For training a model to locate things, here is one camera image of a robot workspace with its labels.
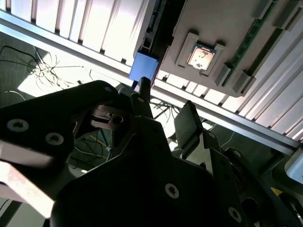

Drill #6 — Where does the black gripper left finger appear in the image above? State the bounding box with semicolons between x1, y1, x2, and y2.
0;77;185;218

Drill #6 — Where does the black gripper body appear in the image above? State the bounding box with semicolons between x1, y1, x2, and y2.
49;146;240;227

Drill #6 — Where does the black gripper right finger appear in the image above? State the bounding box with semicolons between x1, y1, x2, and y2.
174;100;298;227

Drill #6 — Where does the hard disk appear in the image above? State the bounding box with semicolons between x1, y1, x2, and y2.
129;0;177;92

